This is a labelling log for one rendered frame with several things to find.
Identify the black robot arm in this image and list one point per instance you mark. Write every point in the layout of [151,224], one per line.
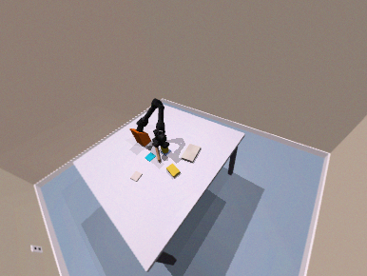
[160,124]

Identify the yellow rectangular block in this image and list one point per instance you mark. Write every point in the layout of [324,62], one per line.
[173,170]

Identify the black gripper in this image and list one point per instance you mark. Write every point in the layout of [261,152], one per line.
[164,145]

